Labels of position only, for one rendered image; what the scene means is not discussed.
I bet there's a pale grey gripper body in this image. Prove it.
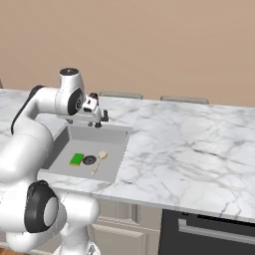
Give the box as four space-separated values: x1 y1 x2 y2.
56 110 105 126

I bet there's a black tap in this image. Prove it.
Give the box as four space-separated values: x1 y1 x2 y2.
88 92 111 129

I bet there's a beige cabinet door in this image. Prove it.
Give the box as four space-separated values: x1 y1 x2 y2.
89 222 149 255

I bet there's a black dishwasher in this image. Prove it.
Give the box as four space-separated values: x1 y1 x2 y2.
157 208 255 255

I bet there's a silver dishwasher handle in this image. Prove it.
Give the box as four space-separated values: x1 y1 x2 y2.
177 217 255 246

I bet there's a beige drawer front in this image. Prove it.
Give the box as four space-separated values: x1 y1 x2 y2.
98 198 134 222
136 203 163 231

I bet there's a grey stool seat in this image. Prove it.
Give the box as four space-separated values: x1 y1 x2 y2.
98 91 144 101
159 95 210 106

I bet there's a grey sink basin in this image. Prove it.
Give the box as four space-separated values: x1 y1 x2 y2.
37 123 134 184

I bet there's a green and yellow sponge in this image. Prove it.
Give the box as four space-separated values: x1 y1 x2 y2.
69 152 86 167

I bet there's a wooden dish brush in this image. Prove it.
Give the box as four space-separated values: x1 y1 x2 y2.
91 149 109 177

